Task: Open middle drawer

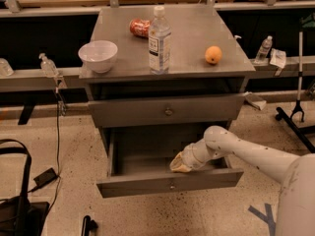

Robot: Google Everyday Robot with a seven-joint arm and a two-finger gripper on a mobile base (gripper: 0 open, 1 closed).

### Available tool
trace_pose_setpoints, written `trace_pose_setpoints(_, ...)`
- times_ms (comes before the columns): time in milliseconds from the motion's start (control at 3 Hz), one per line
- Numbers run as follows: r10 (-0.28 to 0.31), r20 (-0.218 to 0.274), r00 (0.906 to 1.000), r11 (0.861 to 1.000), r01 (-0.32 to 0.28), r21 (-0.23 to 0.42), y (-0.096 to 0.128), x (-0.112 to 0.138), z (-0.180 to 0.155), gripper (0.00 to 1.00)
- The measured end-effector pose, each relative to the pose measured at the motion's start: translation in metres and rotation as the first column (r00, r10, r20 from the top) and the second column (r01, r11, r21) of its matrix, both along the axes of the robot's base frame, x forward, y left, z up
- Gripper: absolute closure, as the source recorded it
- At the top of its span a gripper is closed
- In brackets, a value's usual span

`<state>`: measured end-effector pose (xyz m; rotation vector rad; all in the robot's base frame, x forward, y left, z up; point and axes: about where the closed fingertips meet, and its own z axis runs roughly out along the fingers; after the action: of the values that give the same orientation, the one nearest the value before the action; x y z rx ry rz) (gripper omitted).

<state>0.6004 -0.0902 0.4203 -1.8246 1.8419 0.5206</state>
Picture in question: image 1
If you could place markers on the small background water bottle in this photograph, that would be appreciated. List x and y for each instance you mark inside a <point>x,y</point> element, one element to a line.
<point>264,49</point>

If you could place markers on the black power adapter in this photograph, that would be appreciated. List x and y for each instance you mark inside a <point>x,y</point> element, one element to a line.
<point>45,177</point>

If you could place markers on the clear water bottle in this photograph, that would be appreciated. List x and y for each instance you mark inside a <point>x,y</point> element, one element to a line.
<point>159,42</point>

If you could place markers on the red soda can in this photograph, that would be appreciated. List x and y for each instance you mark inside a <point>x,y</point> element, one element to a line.
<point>140,27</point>

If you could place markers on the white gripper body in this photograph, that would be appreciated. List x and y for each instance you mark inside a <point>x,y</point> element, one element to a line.
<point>189,156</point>

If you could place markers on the white bowl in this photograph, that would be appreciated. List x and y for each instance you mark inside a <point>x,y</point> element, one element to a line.
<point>99,56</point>

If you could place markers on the black bag with strap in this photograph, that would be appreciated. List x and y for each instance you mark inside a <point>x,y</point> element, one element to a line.
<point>18,216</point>

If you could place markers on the grey drawer cabinet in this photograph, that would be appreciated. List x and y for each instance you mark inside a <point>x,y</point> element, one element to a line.
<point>194,28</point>

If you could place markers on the clear container at left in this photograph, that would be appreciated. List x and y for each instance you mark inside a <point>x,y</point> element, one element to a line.
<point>5,68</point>

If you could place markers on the clear sanitizer pump bottle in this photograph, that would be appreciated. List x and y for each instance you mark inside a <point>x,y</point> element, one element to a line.
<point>48,66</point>

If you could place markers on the white crumpled packet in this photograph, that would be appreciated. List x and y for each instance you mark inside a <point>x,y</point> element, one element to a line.
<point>278,58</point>

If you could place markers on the grey box on floor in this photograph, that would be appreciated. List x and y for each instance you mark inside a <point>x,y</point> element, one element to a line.
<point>255,100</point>

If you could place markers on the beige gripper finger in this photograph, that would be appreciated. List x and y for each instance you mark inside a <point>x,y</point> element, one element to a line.
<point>177,165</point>

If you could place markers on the black white stand pole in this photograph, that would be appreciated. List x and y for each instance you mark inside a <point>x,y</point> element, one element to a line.
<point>305,24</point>

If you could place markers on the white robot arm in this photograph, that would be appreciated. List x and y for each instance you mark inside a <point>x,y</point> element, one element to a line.
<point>296,174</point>

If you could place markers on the grey drawer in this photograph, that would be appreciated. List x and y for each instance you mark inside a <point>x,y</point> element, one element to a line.
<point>165,110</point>
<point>139,158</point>

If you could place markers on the black stand base leg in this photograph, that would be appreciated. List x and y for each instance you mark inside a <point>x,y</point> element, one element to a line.
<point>300,132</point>

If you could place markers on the grey top drawer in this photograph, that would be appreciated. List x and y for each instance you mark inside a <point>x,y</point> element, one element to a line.
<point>165,110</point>

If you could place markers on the orange fruit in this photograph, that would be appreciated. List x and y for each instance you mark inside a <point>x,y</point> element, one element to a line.
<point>213,55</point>

